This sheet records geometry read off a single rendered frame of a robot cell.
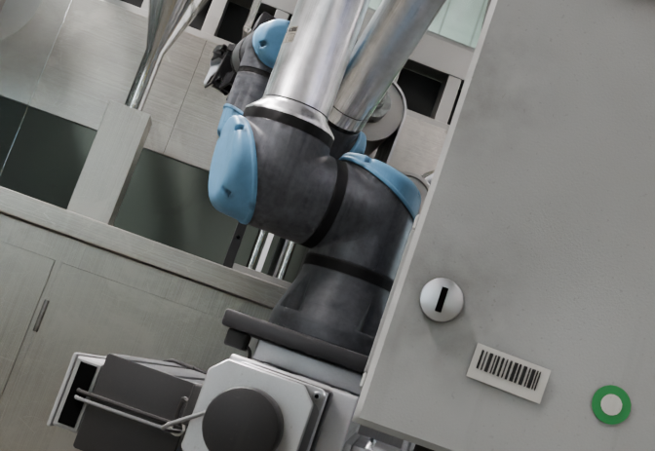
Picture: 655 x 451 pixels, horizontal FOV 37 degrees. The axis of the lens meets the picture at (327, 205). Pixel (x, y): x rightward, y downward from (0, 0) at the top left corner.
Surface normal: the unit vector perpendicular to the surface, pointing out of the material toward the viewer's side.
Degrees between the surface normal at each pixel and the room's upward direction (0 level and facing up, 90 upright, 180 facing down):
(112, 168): 90
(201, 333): 90
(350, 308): 73
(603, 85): 90
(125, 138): 90
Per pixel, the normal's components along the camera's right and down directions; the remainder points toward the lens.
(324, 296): -0.13, -0.52
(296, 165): 0.51, -0.01
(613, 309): -0.11, -0.19
